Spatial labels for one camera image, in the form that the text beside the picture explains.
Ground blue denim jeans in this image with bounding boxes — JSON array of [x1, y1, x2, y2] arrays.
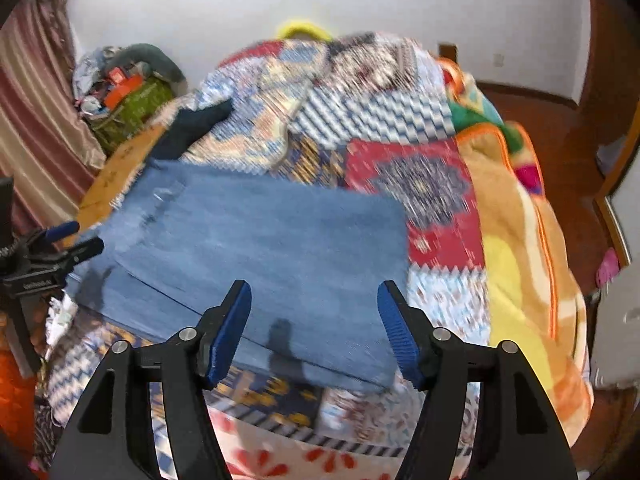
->
[[66, 160, 408, 392]]

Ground orange left sleeve forearm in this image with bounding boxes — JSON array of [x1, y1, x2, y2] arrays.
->
[[0, 350, 37, 460]]

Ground light blue clothing pile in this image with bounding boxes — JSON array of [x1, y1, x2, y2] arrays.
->
[[72, 46, 120, 101]]

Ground person's left hand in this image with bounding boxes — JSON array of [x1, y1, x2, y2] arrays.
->
[[30, 304, 48, 356]]

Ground striped pink curtain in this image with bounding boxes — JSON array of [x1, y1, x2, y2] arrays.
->
[[1, 0, 105, 234]]

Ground white wardrobe panel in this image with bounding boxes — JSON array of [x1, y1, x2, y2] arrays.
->
[[591, 114, 639, 389]]

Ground orange box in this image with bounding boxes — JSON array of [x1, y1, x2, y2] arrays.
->
[[103, 75, 144, 110]]

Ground small red box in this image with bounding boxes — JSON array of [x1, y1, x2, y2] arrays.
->
[[107, 67, 128, 86]]

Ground black folded pants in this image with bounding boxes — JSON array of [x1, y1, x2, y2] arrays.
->
[[148, 99, 233, 160]]

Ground green fabric storage box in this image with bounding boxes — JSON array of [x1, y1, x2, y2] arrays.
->
[[89, 77, 175, 156]]

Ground grey neck pillow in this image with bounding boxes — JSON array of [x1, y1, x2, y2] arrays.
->
[[102, 44, 186, 84]]

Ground patchwork quilt bedspread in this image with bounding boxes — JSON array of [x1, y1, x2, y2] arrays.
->
[[48, 32, 489, 479]]

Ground yellow headboard cushion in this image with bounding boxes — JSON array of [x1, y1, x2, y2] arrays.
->
[[276, 20, 333, 42]]

